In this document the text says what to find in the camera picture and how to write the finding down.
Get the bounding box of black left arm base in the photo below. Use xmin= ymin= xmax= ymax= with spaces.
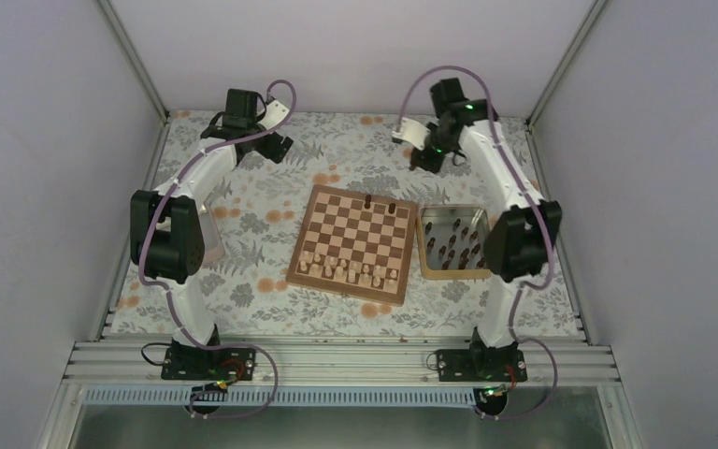
xmin=160 ymin=342 xmax=256 ymax=383

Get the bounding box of metal tin under left arm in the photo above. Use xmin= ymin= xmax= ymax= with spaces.
xmin=198 ymin=205 xmax=225 ymax=266

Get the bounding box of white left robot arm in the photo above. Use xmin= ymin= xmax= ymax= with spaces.
xmin=129 ymin=89 xmax=294 ymax=379

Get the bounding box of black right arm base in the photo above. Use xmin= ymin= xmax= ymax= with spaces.
xmin=435 ymin=343 xmax=528 ymax=383

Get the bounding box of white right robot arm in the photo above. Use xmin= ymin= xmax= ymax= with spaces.
xmin=397 ymin=78 xmax=562 ymax=381

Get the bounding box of floral table mat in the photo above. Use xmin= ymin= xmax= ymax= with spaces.
xmin=110 ymin=109 xmax=583 ymax=340

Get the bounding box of yellow metal tin box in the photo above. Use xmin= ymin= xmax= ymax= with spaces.
xmin=417 ymin=205 xmax=492 ymax=281

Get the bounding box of wooden chessboard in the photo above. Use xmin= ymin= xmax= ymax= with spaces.
xmin=286 ymin=185 xmax=419 ymax=307

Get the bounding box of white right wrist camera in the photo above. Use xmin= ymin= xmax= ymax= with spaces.
xmin=392 ymin=117 xmax=430 ymax=150

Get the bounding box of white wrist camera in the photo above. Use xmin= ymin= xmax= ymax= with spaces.
xmin=392 ymin=117 xmax=430 ymax=150
xmin=259 ymin=99 xmax=291 ymax=129

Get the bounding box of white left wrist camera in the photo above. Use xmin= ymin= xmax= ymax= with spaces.
xmin=259 ymin=99 xmax=291 ymax=129

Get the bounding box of aluminium rail frame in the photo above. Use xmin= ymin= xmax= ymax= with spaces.
xmin=63 ymin=339 xmax=621 ymax=387

